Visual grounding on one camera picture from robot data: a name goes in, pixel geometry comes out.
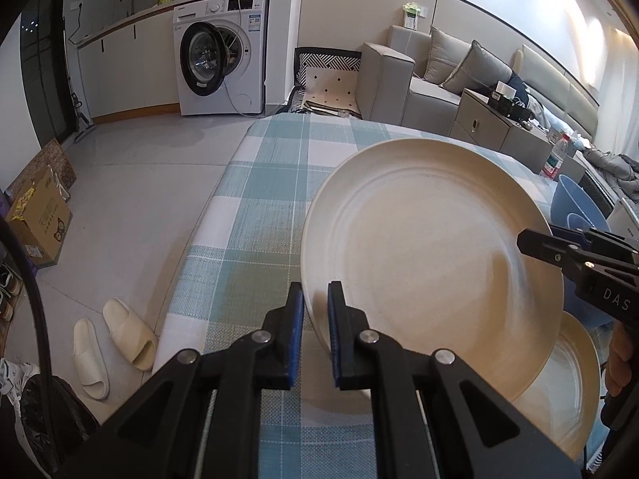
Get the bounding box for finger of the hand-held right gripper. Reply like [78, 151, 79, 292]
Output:
[550, 226, 639, 260]
[516, 228, 592, 273]

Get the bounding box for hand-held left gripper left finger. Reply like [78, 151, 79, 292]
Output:
[97, 282, 305, 479]

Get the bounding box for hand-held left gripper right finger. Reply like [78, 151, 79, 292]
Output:
[327, 281, 582, 479]

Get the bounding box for cream plate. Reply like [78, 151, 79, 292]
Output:
[509, 309, 602, 462]
[301, 138, 567, 402]

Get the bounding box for person's right hand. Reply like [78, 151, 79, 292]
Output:
[604, 324, 639, 400]

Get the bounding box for white electric kettle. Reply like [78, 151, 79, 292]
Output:
[606, 194, 639, 250]

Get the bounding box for plastic water bottle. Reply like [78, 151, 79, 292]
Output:
[542, 134, 571, 180]

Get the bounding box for grey padded jacket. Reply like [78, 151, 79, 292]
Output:
[581, 147, 639, 203]

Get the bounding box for green white checked tablecloth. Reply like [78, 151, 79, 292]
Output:
[155, 112, 607, 479]

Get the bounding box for grey bedside cabinet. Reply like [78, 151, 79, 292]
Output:
[449, 88, 560, 170]

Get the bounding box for black box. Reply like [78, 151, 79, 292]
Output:
[486, 91, 530, 118]

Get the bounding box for navy cushion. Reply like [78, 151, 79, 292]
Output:
[506, 72, 530, 105]

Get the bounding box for cream slipper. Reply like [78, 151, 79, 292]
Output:
[73, 318, 109, 401]
[102, 298, 159, 371]

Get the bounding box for dark grey cushion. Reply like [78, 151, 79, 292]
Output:
[442, 40, 517, 97]

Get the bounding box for light grey cushion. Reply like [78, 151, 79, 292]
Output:
[423, 25, 472, 85]

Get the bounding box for grey sofa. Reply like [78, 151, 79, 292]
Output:
[359, 25, 525, 133]

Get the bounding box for black white patterned rug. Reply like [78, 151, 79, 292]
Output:
[287, 46, 363, 121]

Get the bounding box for white washing machine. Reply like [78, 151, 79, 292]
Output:
[172, 0, 270, 117]

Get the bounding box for black plastic bag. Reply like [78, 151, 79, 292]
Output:
[20, 374, 101, 479]

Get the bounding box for cardboard box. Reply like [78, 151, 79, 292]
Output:
[5, 167, 73, 267]

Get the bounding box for white sneaker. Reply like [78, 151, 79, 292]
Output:
[0, 358, 41, 395]

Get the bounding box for upright floor mop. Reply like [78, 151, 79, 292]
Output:
[62, 15, 98, 141]

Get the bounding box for flat patterned cardboard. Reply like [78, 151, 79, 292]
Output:
[10, 140, 78, 195]

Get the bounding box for white kitchen base cabinets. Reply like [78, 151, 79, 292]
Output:
[75, 2, 181, 123]

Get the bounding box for dark glass door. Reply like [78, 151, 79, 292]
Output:
[19, 0, 75, 145]

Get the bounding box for black cable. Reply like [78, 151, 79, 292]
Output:
[0, 217, 57, 395]

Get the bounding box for wall socket with green plug-in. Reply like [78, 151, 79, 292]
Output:
[402, 1, 427, 31]

